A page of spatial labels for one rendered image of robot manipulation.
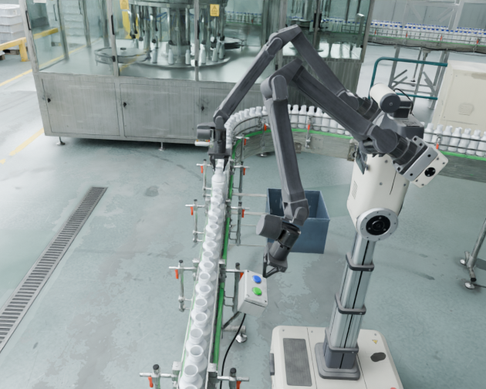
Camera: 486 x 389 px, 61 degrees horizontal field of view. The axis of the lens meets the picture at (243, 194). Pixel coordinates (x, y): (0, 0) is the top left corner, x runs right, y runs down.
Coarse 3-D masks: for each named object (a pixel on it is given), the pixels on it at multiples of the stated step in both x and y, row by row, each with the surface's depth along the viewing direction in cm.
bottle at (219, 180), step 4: (216, 168) 187; (220, 168) 188; (216, 172) 186; (220, 172) 186; (216, 176) 187; (220, 176) 186; (224, 176) 188; (212, 180) 188; (216, 180) 186; (220, 180) 186; (224, 180) 187; (212, 184) 190; (216, 184) 187; (220, 184) 187; (224, 184) 188; (220, 188) 188; (224, 188) 190; (224, 192) 191; (224, 196) 192
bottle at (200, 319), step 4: (196, 316) 119; (200, 316) 120; (204, 316) 119; (196, 320) 117; (200, 320) 120; (204, 320) 117; (196, 324) 117; (200, 324) 117; (204, 324) 117; (208, 324) 120; (192, 328) 119; (200, 328) 117; (204, 328) 118; (208, 328) 119; (204, 332) 118; (208, 332) 119; (204, 336) 118; (208, 336) 119; (208, 340) 120; (208, 344) 121; (208, 348) 121; (208, 352) 122
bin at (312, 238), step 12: (276, 192) 237; (312, 192) 236; (276, 204) 240; (312, 204) 240; (324, 204) 223; (312, 216) 244; (324, 216) 221; (300, 228) 212; (312, 228) 212; (324, 228) 212; (300, 240) 216; (312, 240) 216; (324, 240) 215; (300, 252) 220; (312, 252) 219
